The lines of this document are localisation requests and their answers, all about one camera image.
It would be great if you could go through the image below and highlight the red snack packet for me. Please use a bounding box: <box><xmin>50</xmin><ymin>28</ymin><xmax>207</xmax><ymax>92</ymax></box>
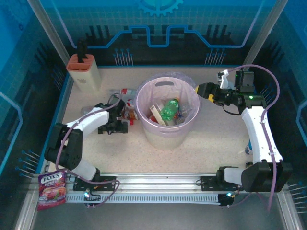
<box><xmin>119</xmin><ymin>107</ymin><xmax>140</xmax><ymax>127</ymax></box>

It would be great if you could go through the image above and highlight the clear tea bottle green band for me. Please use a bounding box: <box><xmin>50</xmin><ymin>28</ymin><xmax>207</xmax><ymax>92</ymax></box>
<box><xmin>110</xmin><ymin>88</ymin><xmax>138</xmax><ymax>97</ymax></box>

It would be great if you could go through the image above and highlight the clear unlabelled plastic bottle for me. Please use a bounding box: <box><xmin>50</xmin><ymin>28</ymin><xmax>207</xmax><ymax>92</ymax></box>
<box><xmin>80</xmin><ymin>106</ymin><xmax>96</xmax><ymax>115</ymax></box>

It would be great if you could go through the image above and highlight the green plastic soda bottle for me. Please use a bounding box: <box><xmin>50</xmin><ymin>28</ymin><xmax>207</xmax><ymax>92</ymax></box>
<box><xmin>161</xmin><ymin>98</ymin><xmax>180</xmax><ymax>122</ymax></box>

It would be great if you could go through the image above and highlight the pink-lined trash bin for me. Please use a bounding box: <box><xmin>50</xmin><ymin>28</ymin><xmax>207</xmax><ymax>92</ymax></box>
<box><xmin>135</xmin><ymin>71</ymin><xmax>201</xmax><ymax>137</ymax></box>

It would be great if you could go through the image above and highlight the beige plastic bin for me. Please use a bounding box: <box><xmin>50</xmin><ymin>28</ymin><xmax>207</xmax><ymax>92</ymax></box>
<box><xmin>143</xmin><ymin>126</ymin><xmax>187</xmax><ymax>150</ymax></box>

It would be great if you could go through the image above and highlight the beige knife block orange top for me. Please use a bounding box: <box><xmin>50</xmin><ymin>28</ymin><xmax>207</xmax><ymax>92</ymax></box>
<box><xmin>66</xmin><ymin>53</ymin><xmax>103</xmax><ymax>92</ymax></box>

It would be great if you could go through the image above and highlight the purple candy bag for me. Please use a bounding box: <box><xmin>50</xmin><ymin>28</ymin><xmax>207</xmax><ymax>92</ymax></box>
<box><xmin>37</xmin><ymin>169</ymin><xmax>68</xmax><ymax>211</ymax></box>

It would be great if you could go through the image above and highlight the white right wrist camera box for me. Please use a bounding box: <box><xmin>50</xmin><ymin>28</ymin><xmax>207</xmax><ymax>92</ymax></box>
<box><xmin>216</xmin><ymin>69</ymin><xmax>235</xmax><ymax>89</ymax></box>

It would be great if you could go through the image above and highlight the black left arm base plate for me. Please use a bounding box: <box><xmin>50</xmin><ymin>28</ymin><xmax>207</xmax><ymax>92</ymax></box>
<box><xmin>72</xmin><ymin>176</ymin><xmax>120</xmax><ymax>192</ymax></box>

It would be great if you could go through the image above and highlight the aluminium mounting rail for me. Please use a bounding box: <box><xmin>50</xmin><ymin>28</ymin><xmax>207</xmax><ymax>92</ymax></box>
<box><xmin>68</xmin><ymin>172</ymin><xmax>243</xmax><ymax>194</ymax></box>

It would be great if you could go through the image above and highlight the black knife handle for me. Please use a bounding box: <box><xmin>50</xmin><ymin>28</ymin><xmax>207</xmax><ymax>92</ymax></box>
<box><xmin>76</xmin><ymin>39</ymin><xmax>88</xmax><ymax>65</ymax></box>

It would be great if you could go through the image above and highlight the aluminium frame post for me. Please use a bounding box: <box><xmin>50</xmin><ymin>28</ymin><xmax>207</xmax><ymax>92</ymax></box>
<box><xmin>241</xmin><ymin>0</ymin><xmax>288</xmax><ymax>72</ymax></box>
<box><xmin>26</xmin><ymin>0</ymin><xmax>71</xmax><ymax>69</ymax></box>

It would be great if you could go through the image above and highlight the white slotted cable tray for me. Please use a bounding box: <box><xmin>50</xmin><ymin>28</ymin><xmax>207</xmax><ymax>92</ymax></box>
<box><xmin>65</xmin><ymin>193</ymin><xmax>222</xmax><ymax>205</ymax></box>

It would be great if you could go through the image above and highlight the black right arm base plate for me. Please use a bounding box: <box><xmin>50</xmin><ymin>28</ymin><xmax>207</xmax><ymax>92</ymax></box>
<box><xmin>200</xmin><ymin>175</ymin><xmax>240</xmax><ymax>192</ymax></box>

